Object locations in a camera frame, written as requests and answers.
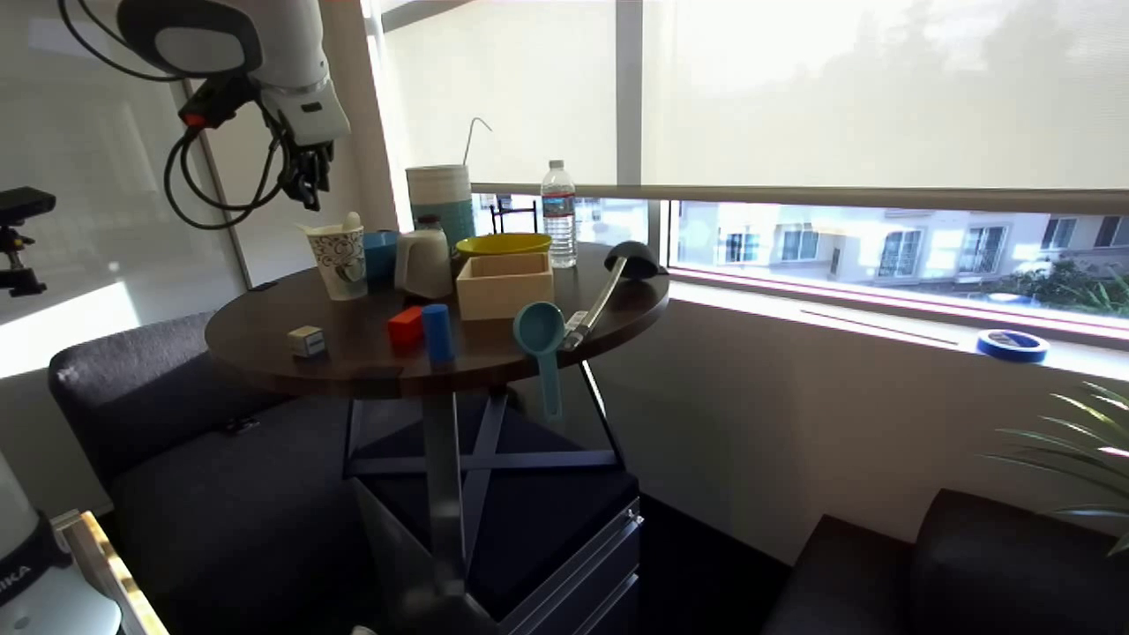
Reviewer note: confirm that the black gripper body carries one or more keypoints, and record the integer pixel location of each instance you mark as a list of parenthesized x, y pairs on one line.
[(309, 164)]

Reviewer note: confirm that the beige plastic spoon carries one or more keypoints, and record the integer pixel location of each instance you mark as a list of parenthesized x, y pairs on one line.
[(354, 223)]

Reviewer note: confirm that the patterned paper cup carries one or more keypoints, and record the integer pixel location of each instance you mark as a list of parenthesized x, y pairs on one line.
[(341, 266)]

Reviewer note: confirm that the small blue cup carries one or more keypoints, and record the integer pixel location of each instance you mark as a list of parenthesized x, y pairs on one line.
[(381, 253)]

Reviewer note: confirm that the tall white teal container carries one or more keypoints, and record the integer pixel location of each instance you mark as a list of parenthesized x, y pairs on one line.
[(442, 194)]

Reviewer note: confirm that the white mug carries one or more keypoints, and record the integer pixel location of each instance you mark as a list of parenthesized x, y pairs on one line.
[(424, 266)]

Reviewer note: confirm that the white cube yellow face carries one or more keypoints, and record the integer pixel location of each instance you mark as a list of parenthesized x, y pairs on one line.
[(309, 345)]

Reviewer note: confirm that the bent white straw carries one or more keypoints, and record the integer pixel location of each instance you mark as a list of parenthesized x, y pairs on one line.
[(468, 143)]

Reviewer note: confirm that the red wedge block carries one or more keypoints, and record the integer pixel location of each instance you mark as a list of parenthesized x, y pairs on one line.
[(406, 333)]

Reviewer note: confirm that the blue cylinder block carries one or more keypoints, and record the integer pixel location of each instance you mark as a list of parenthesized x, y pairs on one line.
[(437, 338)]

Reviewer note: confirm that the yellow bowl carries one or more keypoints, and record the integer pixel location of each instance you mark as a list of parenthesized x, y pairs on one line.
[(501, 244)]

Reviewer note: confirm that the light wooden box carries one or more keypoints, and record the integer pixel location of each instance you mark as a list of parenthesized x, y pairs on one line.
[(501, 301)]

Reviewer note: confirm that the white roller window blind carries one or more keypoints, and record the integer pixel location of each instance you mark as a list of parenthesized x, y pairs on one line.
[(884, 92), (506, 83)]

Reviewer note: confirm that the clear water bottle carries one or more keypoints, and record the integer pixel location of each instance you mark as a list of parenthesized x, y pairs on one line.
[(559, 217)]

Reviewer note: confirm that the teal plastic scoop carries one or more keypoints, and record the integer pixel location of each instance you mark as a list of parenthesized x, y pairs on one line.
[(546, 377)]

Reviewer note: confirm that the dark grey fabric sofa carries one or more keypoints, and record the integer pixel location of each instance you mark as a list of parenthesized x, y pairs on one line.
[(176, 470)]

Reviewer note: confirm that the round dark wood table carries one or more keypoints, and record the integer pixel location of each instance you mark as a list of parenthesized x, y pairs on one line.
[(442, 470)]

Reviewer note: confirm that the white building outside window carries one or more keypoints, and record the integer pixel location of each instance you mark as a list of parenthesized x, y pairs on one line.
[(822, 247)]

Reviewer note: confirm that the blue bowl on sill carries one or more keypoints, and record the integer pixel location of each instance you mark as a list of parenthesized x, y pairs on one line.
[(1011, 347)]

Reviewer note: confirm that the black leather armchair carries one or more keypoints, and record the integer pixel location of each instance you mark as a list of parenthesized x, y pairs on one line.
[(999, 575)]

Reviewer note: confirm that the green potted plant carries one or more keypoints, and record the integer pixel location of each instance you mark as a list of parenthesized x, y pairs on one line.
[(1086, 446)]

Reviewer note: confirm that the black camera on stand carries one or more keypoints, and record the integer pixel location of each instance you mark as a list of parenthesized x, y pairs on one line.
[(22, 203)]

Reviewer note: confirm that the grey window frame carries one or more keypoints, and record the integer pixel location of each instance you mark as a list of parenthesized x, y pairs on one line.
[(630, 92)]

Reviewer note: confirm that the light wooden frame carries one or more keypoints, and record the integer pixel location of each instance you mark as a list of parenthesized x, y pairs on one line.
[(108, 570)]

